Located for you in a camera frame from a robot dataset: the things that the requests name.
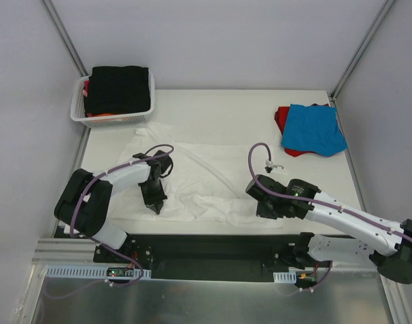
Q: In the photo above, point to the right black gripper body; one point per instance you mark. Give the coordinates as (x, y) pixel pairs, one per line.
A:
(266, 209)

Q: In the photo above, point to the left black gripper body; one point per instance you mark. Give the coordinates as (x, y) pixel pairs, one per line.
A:
(154, 197)

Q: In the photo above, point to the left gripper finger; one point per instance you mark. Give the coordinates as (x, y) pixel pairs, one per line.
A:
(154, 208)
(159, 207)

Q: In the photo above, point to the white t shirt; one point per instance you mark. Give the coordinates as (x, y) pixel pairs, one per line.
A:
(207, 184)

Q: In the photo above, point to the blue t shirt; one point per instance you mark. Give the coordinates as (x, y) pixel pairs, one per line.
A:
(313, 131)

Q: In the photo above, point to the red t shirt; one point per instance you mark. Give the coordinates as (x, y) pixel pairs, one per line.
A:
(281, 116)

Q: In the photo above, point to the white plastic basket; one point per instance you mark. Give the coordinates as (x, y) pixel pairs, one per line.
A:
(77, 111)

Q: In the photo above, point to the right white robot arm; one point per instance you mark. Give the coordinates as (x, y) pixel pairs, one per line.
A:
(368, 239)

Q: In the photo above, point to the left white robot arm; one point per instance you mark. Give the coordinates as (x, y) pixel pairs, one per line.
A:
(84, 203)

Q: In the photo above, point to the black t shirt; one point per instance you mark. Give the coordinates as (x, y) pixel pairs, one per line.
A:
(116, 90)

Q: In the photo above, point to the pink t shirt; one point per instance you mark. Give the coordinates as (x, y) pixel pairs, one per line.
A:
(85, 88)

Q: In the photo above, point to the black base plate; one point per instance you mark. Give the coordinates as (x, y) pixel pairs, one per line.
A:
(212, 257)

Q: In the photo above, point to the right white cable duct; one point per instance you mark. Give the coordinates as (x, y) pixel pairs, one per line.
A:
(289, 277)

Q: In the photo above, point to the white cable duct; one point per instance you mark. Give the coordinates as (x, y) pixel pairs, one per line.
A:
(289, 277)
(96, 272)

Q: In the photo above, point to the aluminium rail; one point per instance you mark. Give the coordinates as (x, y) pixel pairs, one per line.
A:
(74, 251)

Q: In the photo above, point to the left white cable duct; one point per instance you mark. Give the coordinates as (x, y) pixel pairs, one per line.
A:
(96, 272)

